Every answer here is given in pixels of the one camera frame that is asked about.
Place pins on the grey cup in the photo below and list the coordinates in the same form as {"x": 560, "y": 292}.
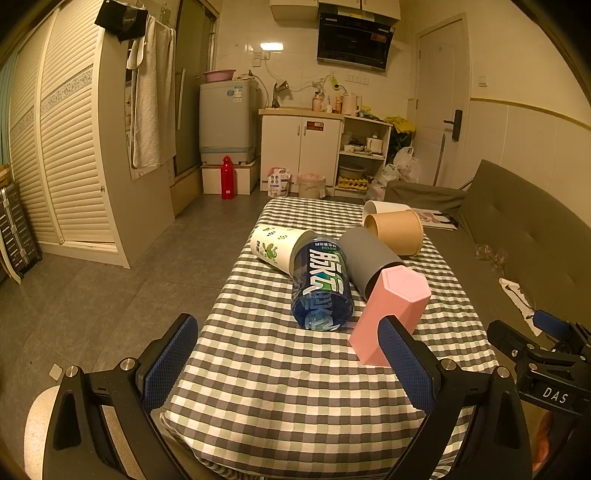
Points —
{"x": 369, "y": 258}

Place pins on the magazine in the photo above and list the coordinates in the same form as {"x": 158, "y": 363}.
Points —
{"x": 436, "y": 219}

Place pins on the pink basin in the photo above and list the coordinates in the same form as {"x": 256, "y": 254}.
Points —
{"x": 219, "y": 76}

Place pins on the plain white cup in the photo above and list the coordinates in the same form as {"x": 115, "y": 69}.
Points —
{"x": 383, "y": 206}

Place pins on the washing machine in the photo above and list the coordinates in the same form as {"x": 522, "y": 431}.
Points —
{"x": 226, "y": 120}

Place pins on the printed refill bag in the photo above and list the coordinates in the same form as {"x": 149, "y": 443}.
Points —
{"x": 279, "y": 181}

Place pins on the white platform box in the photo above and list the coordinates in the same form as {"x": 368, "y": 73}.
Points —
{"x": 242, "y": 177}

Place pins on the person's right hand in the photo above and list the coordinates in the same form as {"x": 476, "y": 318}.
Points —
{"x": 545, "y": 438}

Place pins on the red bottle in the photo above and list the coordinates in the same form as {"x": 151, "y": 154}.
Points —
{"x": 227, "y": 180}

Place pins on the grey checkered tablecloth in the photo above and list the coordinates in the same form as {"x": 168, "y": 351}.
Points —
{"x": 277, "y": 392}

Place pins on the round trash bin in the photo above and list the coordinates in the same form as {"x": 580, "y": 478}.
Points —
{"x": 310, "y": 187}

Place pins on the white towel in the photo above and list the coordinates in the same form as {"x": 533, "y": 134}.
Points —
{"x": 152, "y": 92}

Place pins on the grey suitcase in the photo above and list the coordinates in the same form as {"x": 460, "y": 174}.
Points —
{"x": 16, "y": 230}

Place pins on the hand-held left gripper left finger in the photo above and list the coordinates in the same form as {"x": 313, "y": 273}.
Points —
{"x": 166, "y": 364}

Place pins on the broom stick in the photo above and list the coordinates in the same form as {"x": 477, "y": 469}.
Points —
{"x": 438, "y": 161}

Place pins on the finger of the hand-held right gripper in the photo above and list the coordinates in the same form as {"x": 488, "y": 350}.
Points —
{"x": 551, "y": 323}
{"x": 508, "y": 339}

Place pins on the brown paper cup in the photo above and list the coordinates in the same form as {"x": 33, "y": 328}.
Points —
{"x": 401, "y": 235}

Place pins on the blue drink bottle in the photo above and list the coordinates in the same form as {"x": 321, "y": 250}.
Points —
{"x": 318, "y": 286}

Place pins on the white open shelf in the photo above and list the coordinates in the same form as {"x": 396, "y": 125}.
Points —
{"x": 362, "y": 159}

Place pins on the pink hexagonal cup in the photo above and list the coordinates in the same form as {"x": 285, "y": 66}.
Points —
{"x": 392, "y": 295}

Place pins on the white leaf-print paper cup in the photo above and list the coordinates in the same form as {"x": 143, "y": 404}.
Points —
{"x": 274, "y": 244}

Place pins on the white paper sheet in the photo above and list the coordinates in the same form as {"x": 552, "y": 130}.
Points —
{"x": 515, "y": 293}

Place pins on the white plastic bag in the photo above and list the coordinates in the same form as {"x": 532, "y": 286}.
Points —
{"x": 406, "y": 164}
{"x": 385, "y": 177}

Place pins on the white louvred wardrobe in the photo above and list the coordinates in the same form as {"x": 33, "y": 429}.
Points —
{"x": 69, "y": 152}

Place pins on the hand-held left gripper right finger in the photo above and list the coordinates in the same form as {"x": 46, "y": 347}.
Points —
{"x": 406, "y": 364}

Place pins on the white pot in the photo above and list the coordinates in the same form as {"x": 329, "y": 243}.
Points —
{"x": 375, "y": 144}

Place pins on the black range hood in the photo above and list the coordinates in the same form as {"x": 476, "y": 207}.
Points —
{"x": 353, "y": 41}

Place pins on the white kettle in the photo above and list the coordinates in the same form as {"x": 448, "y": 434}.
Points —
{"x": 350, "y": 104}

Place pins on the black cloth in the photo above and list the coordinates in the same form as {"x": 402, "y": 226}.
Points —
{"x": 117, "y": 18}

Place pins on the white door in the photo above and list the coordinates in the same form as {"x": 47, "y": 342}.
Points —
{"x": 438, "y": 83}

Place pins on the glass shower door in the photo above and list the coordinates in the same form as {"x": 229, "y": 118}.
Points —
{"x": 194, "y": 92}

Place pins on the white sink cabinet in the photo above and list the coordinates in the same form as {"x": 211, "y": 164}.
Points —
{"x": 295, "y": 147}

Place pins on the grey blanket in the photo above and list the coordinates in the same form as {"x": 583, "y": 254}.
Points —
{"x": 425, "y": 196}

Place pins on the round white stool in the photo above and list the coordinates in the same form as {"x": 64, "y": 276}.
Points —
{"x": 39, "y": 415}

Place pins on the olive sofa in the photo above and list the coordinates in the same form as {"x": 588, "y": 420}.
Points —
{"x": 508, "y": 217}

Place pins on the metal faucet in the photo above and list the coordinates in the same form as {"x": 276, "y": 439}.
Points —
{"x": 278, "y": 92}

